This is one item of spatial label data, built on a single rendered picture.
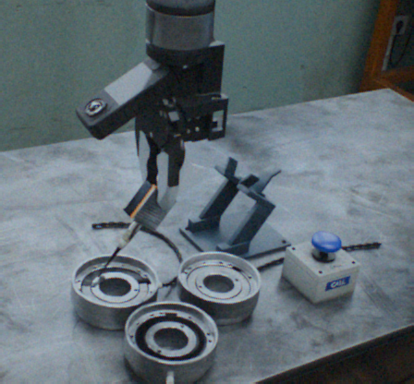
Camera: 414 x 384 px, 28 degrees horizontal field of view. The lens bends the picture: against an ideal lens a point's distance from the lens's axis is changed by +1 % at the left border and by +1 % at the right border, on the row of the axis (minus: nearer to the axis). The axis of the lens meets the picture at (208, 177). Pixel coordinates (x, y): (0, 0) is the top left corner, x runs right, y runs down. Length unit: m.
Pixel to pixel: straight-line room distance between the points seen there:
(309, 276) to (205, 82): 0.30
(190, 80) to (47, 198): 0.38
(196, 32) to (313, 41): 2.36
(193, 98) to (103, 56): 1.81
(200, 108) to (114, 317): 0.26
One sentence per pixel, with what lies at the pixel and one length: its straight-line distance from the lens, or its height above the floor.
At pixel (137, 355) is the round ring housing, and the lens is 0.92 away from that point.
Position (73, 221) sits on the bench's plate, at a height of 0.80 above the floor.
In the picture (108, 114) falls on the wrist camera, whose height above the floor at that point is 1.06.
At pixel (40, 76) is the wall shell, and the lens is 2.68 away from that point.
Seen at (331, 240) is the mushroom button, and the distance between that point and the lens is 1.09.
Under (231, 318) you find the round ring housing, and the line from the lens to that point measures 1.02.
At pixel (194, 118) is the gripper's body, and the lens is 0.95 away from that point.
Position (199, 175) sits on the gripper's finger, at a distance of 0.99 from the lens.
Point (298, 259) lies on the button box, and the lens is 1.09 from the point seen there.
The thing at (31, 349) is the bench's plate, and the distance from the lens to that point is 0.98.
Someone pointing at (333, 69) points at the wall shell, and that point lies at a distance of 3.37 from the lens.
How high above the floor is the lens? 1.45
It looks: 29 degrees down
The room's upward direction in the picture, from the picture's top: 8 degrees clockwise
